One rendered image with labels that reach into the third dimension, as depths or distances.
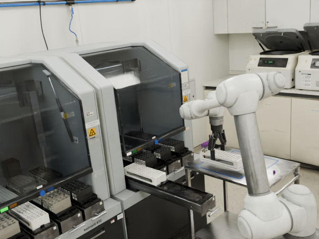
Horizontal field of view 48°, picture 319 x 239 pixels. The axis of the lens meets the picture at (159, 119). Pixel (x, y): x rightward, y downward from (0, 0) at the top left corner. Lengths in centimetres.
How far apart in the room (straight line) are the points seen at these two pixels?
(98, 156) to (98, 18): 169
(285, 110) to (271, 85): 254
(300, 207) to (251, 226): 25
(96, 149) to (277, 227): 109
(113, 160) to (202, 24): 282
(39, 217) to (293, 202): 125
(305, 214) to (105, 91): 125
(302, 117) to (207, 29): 163
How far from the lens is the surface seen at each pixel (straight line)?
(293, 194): 180
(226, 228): 277
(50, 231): 202
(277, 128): 433
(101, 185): 225
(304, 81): 407
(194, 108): 210
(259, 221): 169
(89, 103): 208
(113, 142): 223
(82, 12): 342
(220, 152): 237
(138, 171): 232
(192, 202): 204
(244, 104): 163
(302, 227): 184
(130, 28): 377
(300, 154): 432
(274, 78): 170
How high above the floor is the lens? 181
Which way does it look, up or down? 16 degrees down
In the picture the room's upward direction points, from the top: 5 degrees counter-clockwise
